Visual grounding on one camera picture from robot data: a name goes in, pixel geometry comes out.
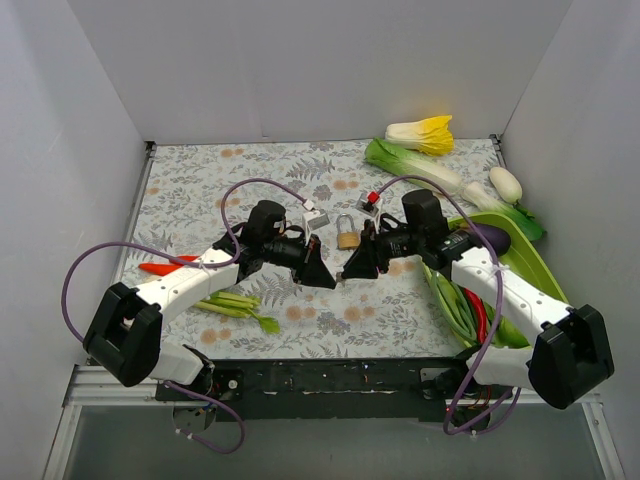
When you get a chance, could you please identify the green plastic basket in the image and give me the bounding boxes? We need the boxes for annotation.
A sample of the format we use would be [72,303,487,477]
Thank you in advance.
[422,212,571,351]

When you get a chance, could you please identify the white radish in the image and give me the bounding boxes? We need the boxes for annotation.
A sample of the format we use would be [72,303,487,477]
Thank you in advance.
[489,166,523,204]

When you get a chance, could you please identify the red chili pepper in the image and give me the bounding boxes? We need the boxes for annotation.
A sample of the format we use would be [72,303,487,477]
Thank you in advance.
[465,289,488,343]

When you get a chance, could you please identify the green white napa cabbage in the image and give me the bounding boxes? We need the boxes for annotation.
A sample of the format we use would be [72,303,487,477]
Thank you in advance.
[365,138,463,195]

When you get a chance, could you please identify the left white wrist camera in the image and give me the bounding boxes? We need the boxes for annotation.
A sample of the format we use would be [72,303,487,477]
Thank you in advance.
[302,199,330,244]

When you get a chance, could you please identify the large brass padlock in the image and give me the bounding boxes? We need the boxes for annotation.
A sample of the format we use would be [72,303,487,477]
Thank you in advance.
[336,213,360,250]

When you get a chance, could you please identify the purple eggplant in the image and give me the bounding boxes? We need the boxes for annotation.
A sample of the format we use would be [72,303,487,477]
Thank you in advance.
[476,223,512,256]

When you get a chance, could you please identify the green long beans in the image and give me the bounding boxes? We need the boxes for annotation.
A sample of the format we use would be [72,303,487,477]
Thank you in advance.
[424,267,494,347]

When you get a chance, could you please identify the floral table mat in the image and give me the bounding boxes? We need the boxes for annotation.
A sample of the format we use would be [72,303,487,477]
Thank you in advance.
[121,140,465,359]

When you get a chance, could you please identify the green celery stalks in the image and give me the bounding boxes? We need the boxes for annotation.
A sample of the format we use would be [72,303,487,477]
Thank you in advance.
[194,291,280,334]

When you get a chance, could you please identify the yellow white napa cabbage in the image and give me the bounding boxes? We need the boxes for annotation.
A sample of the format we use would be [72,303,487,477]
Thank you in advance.
[384,115,454,156]

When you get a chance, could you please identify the black aluminium base frame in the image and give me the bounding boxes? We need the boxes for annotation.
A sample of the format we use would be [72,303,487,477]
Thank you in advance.
[64,349,606,426]

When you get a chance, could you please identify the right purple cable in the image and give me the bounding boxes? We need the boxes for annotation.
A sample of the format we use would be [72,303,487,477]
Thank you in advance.
[377,174,522,436]

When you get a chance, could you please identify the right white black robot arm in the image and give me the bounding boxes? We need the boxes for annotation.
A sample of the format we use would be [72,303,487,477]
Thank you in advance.
[340,189,614,409]

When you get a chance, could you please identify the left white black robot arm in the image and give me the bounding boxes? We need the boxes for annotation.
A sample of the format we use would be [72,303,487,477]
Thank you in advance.
[83,200,336,400]

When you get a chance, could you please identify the orange carrot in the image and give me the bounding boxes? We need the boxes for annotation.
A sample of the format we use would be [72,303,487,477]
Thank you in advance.
[169,255,199,265]
[138,263,181,276]

